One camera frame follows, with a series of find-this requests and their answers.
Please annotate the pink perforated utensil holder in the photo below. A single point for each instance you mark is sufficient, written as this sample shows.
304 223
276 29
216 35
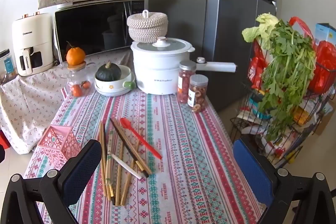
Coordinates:
56 148

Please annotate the black chopstick with yellow band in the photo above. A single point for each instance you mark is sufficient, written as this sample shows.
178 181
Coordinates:
131 151

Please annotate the grey refrigerator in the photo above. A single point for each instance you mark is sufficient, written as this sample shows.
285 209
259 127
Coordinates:
183 3

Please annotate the glass jar with wooden lid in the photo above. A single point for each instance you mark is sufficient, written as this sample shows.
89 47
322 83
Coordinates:
76 77

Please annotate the white electric cooking pot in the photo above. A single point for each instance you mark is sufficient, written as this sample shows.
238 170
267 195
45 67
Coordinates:
155 69

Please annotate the red snack packet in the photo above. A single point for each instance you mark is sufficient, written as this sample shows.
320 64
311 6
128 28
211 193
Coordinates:
256 69

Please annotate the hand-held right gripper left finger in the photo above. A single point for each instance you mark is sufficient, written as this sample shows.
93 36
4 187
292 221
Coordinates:
78 174

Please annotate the bunch of leafy greens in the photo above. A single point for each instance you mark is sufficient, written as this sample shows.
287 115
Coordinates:
286 61

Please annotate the blue cardboard box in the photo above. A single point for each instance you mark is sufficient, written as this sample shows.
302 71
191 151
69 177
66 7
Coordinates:
325 32

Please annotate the red plastic spoon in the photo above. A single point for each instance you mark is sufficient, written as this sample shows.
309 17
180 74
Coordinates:
141 138

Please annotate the dark brown wooden chopstick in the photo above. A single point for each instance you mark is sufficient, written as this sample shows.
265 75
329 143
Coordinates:
123 132

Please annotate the bamboo chopstick with green print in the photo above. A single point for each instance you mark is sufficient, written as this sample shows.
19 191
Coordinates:
111 150

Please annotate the large orange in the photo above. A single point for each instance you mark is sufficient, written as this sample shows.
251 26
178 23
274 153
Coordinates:
75 56

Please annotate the jar of red dried fruit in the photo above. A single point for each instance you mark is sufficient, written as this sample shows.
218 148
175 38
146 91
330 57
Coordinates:
183 82

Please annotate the glass pot lid white knob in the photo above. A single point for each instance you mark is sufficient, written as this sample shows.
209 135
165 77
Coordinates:
173 44

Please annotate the white plastic spoon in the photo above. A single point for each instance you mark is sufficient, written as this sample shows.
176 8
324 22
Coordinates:
126 165

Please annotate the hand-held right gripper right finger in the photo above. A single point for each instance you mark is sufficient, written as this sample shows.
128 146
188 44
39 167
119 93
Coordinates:
252 171

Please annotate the cream air fryer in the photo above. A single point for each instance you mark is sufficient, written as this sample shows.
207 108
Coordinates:
31 32

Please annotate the white plastic bag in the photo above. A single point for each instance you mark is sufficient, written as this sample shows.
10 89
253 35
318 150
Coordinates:
252 132

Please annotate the red plastic stool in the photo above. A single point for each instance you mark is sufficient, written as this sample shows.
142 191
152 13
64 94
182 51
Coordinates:
4 140

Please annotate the dark green squash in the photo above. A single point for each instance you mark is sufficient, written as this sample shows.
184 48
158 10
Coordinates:
107 73

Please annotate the teal snack packet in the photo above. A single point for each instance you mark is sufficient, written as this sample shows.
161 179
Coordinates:
256 107

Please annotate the clear jar with blue label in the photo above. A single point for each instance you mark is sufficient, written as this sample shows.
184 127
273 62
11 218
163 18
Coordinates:
6 66

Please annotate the white small-flower print cloth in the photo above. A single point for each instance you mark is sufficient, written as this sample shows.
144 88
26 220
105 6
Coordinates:
31 103

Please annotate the jar of dried fruit rings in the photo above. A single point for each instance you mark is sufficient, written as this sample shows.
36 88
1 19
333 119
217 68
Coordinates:
198 95

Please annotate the small orange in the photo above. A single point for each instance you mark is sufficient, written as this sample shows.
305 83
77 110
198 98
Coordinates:
85 85
76 90

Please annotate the red plastic bag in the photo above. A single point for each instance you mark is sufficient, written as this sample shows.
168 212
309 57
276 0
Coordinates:
324 64

